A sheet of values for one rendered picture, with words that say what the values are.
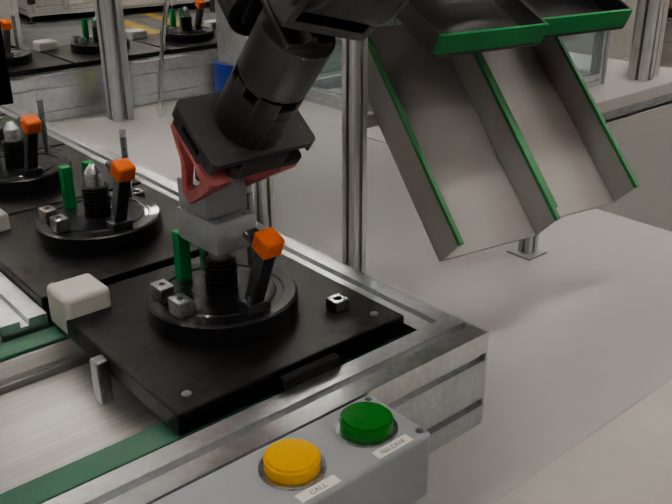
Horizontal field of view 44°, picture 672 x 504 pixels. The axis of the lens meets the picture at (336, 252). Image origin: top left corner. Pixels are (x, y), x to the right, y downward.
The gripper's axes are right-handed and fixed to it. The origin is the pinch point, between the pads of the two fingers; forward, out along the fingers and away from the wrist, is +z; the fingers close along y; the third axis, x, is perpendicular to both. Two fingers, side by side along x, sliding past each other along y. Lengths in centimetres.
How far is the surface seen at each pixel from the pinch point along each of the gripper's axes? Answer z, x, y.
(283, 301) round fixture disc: 4.2, 10.9, -2.9
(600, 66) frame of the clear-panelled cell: 50, -30, -153
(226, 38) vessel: 53, -57, -55
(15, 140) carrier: 36.6, -33.2, -0.8
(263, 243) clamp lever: -3.6, 8.1, 1.0
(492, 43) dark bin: -13.4, 0.2, -26.6
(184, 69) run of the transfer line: 88, -78, -67
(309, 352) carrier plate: 1.9, 16.7, -1.1
